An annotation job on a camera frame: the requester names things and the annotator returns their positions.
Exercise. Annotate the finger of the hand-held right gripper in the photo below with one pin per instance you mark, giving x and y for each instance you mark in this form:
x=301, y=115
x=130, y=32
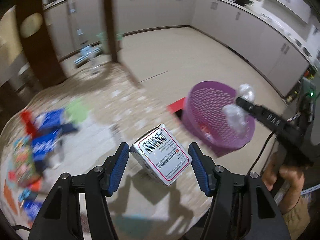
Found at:
x=265, y=116

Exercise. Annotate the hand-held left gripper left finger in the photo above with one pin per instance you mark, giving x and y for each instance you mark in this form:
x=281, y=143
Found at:
x=118, y=170

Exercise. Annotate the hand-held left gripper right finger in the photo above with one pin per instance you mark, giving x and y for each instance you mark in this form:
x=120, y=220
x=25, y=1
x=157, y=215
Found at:
x=200, y=170

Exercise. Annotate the clear plastic wrapper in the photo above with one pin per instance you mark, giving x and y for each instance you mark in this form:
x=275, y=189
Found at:
x=233, y=117

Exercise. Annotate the white barcode carton box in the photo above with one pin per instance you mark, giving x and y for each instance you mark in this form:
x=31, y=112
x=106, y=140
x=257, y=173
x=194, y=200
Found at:
x=162, y=155

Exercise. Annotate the purple plastic basket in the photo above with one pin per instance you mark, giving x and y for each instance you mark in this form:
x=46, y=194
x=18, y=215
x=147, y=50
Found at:
x=210, y=105

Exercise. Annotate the person's right hand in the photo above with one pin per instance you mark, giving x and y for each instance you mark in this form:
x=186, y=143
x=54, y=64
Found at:
x=287, y=177

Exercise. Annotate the black shelf unit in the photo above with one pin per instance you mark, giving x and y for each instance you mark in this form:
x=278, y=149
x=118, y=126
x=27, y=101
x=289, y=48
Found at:
x=308, y=72

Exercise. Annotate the green paper sheet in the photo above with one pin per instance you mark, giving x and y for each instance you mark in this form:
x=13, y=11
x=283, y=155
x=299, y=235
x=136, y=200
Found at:
x=78, y=111

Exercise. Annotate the colourful snack packet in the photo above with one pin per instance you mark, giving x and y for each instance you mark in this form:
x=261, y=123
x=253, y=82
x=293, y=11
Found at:
x=25, y=160

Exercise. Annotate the orange wrapper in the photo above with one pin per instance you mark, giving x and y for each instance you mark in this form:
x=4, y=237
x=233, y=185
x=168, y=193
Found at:
x=11, y=192

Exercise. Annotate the blue flat mop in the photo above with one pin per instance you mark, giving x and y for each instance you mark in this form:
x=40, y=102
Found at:
x=86, y=52

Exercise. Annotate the bin with green bag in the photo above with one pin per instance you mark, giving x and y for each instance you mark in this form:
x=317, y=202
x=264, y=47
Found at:
x=102, y=37

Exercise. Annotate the brown wooden chair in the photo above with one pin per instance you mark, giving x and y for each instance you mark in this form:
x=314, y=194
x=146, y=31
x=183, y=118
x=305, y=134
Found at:
x=50, y=55

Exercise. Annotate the grey kitchen base cabinets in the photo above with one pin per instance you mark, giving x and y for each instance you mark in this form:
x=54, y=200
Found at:
x=155, y=10

